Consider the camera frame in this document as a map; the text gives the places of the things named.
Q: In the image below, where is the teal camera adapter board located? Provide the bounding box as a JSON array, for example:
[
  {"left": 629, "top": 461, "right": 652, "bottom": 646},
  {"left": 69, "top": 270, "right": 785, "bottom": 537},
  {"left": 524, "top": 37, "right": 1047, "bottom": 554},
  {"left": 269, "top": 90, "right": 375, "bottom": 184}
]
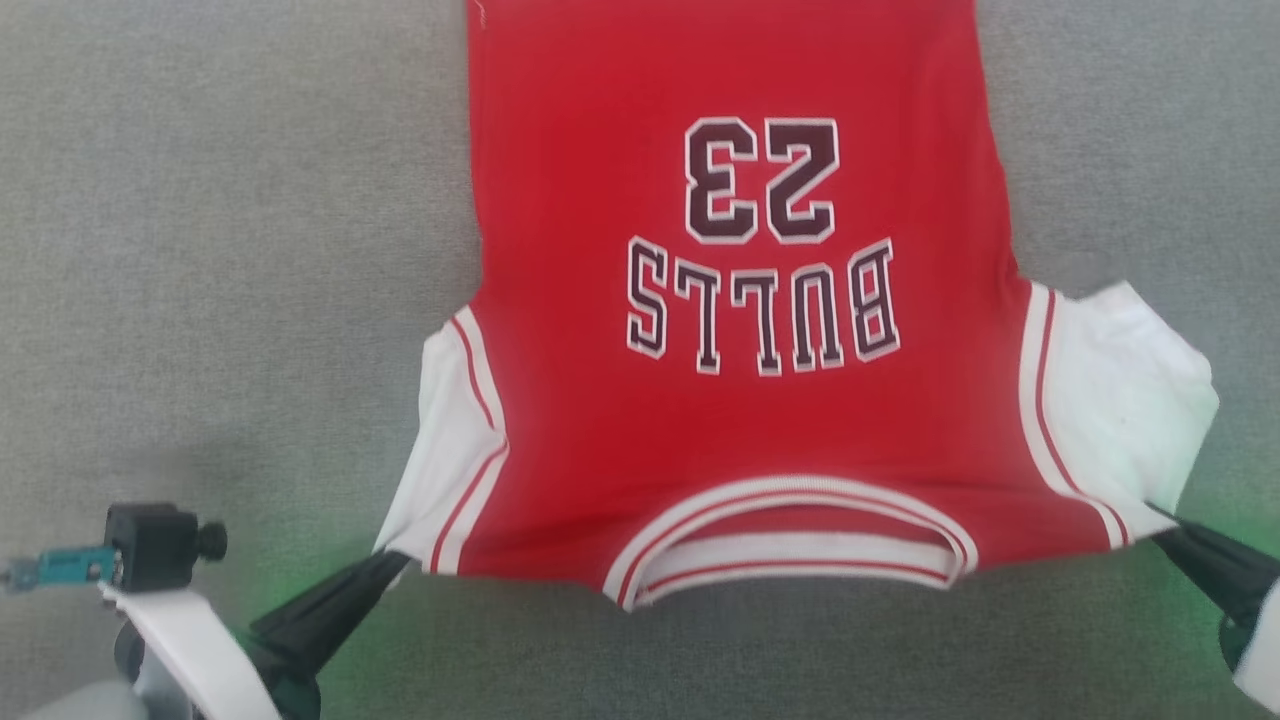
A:
[{"left": 0, "top": 547, "right": 117, "bottom": 593}]

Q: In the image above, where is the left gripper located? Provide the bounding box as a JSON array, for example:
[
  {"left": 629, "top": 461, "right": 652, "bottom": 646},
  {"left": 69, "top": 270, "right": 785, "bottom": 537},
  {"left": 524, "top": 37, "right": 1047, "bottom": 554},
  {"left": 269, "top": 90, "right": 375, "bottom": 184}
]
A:
[{"left": 248, "top": 550, "right": 413, "bottom": 720}]

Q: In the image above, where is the red Bulls basketball jersey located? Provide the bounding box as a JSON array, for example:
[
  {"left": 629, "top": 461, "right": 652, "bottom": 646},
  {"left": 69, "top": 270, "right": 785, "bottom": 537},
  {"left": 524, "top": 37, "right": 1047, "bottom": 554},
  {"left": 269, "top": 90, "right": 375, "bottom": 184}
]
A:
[{"left": 375, "top": 0, "right": 1221, "bottom": 613}]

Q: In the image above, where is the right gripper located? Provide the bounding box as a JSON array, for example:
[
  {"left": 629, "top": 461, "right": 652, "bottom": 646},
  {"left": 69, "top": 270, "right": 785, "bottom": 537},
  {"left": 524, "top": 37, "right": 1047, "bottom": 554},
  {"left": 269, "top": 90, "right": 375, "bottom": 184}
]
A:
[{"left": 1148, "top": 503, "right": 1280, "bottom": 673}]

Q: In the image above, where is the grey fabric sofa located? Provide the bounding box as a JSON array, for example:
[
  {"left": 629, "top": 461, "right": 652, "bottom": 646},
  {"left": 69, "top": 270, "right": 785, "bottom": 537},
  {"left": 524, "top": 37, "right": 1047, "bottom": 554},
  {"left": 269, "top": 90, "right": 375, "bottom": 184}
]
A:
[{"left": 0, "top": 0, "right": 1280, "bottom": 720}]

